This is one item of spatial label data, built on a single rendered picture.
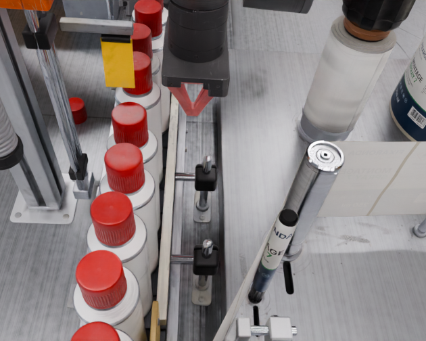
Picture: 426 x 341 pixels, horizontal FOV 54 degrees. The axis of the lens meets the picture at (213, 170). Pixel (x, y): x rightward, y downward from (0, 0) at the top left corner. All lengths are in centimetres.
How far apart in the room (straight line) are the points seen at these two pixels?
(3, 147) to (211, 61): 20
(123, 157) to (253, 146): 33
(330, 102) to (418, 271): 25
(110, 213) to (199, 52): 18
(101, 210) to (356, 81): 39
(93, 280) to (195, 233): 32
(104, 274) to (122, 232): 4
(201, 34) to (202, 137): 34
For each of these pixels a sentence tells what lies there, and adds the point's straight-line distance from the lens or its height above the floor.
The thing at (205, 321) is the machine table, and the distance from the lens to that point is 57.
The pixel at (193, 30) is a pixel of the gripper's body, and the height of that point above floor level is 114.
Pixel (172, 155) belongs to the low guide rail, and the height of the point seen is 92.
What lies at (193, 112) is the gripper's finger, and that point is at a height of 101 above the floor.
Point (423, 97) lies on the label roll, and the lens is 72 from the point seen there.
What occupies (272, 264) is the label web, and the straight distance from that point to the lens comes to 43.
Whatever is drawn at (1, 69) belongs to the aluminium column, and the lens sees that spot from 47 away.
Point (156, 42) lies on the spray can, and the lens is 55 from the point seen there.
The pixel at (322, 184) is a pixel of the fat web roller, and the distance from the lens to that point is 43.
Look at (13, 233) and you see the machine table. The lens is 66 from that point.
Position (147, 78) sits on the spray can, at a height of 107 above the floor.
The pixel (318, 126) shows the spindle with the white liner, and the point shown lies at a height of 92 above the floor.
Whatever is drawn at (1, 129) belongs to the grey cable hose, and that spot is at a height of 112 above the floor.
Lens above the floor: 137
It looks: 52 degrees down
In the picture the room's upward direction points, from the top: 7 degrees clockwise
